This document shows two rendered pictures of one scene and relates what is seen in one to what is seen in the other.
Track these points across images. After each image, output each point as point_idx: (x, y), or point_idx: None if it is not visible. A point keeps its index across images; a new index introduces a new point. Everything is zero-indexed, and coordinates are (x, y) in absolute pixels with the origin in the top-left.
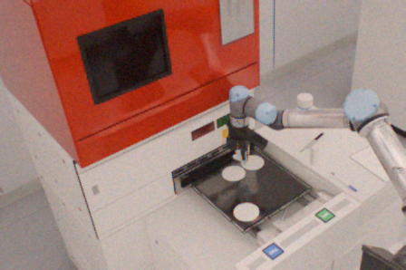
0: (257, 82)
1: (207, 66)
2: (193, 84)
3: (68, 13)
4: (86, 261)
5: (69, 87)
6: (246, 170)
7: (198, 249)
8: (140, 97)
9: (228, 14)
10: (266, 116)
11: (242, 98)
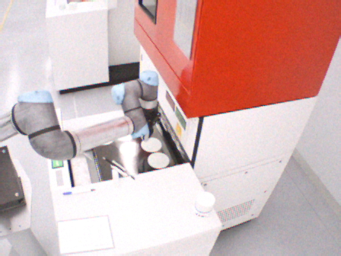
0: (185, 112)
1: (166, 45)
2: (160, 47)
3: None
4: None
5: None
6: (149, 153)
7: (103, 120)
8: (146, 21)
9: (179, 17)
10: (111, 89)
11: (139, 76)
